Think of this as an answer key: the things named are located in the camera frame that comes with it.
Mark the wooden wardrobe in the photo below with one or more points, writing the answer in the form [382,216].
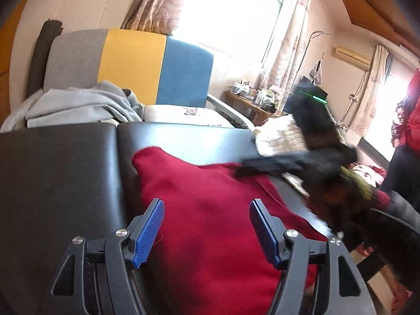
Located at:
[6,39]

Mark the white printed cushion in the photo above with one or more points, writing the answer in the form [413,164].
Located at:
[170,113]

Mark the red garment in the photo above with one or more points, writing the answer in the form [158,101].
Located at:
[210,210]

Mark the wall air conditioner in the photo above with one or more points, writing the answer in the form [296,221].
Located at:
[349,57]

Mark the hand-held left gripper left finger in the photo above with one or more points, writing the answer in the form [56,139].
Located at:
[149,233]

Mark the patterned beige curtain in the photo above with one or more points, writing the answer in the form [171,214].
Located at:
[154,10]
[374,88]
[288,39]

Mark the grey garment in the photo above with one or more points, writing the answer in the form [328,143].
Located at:
[82,105]

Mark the group of jars and boxes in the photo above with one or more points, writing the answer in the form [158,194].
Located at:
[262,96]

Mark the hanging grey white cloth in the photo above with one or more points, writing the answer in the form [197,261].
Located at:
[316,72]

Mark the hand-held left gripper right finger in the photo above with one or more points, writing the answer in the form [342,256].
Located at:
[264,233]

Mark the side window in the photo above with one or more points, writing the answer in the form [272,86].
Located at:
[390,111]

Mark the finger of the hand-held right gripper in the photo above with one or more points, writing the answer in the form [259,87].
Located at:
[275,163]

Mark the person's body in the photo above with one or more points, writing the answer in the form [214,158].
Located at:
[414,111]

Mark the grey yellow blue armchair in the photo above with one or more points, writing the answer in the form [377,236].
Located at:
[131,59]

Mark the metal stand pole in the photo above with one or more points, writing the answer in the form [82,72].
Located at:
[306,49]

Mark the wooden desk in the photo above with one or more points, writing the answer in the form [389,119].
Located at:
[252,109]

